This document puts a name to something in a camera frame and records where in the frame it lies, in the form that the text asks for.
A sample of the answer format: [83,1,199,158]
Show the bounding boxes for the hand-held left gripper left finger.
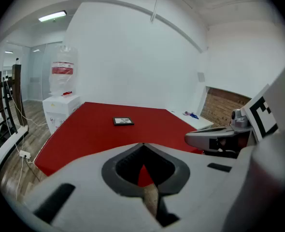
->
[24,143,162,232]

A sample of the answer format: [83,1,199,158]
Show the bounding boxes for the white ceiling pipe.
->
[150,0,161,23]

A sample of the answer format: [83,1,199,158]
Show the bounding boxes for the glass partition door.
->
[26,42,63,102]

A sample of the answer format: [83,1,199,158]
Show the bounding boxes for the black picture frame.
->
[113,116,135,127]

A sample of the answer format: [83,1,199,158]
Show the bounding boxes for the plastic-wrapped water bottle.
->
[48,44,78,98]

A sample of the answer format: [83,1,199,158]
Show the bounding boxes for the white side desk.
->
[166,109,214,131]

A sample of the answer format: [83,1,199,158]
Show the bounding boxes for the red table cloth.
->
[34,101,203,188]

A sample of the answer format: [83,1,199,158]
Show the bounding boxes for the ceiling light panel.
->
[38,10,68,23]

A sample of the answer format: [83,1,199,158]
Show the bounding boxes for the white cable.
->
[15,157,25,202]
[2,79,29,153]
[24,116,48,127]

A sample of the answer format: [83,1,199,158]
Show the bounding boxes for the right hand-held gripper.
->
[184,54,285,154]

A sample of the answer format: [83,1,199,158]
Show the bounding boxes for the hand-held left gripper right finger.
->
[143,143,240,232]

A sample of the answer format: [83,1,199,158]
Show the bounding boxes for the white water dispenser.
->
[42,94,82,135]

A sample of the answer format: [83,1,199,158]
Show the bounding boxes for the black cable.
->
[26,159,41,182]

